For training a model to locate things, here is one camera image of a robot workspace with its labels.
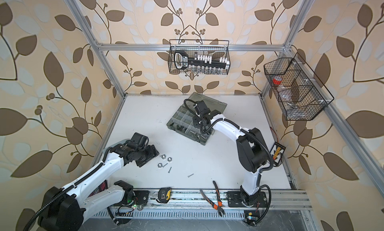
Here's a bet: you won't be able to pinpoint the yellow black tape measure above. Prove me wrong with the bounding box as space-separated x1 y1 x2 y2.
157 187 172 204

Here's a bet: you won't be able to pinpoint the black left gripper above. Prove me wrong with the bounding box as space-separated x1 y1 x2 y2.
136 143 162 166

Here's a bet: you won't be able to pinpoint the red capped bottle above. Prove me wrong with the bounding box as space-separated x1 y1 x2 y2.
272 76 283 87

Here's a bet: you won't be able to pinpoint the grey plastic organizer box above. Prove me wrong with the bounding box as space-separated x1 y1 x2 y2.
167 92 227 145

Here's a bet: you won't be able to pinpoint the black wire basket right wall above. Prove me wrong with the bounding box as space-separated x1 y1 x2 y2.
264 53 334 121

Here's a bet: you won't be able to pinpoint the black wire basket wall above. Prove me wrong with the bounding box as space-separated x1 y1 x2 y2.
168 39 231 75
264 53 334 121

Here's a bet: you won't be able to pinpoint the black wire basket back wall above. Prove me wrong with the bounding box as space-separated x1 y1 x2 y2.
168 39 231 75

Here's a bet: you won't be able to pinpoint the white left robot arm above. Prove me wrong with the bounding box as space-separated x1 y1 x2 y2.
24 133 159 231

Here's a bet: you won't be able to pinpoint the orange handled pliers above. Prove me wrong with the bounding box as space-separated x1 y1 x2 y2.
199 180 226 217

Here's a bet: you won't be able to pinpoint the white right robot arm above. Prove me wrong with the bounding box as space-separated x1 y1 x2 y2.
184 99 274 207

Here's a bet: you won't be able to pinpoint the yellow black multimeter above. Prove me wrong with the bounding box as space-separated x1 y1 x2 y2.
270 142 286 167

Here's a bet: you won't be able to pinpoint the pile of silver nuts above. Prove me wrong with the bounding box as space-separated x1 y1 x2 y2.
158 154 173 168

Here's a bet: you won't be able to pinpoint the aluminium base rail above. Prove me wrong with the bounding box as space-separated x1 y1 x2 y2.
110 188 313 220

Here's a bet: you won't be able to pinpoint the socket set on rail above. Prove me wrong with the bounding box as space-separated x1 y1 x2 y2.
173 50 231 71

